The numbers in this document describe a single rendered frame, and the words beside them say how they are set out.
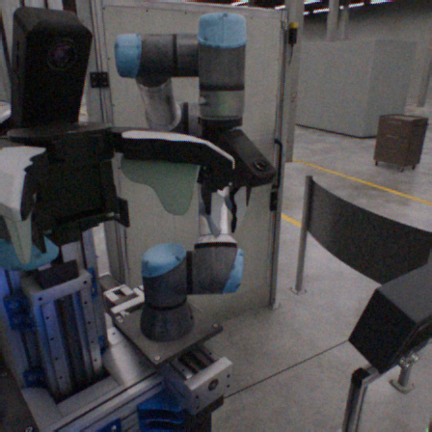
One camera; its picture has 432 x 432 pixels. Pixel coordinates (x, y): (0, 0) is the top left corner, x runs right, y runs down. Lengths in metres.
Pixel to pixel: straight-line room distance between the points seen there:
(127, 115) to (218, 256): 1.13
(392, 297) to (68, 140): 0.77
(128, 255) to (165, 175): 1.86
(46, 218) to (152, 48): 0.48
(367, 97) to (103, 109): 8.49
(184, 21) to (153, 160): 1.78
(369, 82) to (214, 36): 9.33
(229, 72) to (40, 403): 0.88
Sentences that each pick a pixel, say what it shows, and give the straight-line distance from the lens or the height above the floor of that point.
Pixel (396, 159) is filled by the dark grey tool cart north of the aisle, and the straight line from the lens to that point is 7.13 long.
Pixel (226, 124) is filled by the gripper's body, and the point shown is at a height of 1.62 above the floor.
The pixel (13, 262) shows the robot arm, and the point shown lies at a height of 1.50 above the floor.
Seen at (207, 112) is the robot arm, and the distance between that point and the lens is 0.62.
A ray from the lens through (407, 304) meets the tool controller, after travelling 0.91.
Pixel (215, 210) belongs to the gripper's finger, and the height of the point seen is 1.48.
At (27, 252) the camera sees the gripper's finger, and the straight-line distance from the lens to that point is 0.24.
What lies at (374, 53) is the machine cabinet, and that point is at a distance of 9.90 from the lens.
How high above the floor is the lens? 1.71
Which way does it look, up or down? 23 degrees down
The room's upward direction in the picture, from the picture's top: straight up
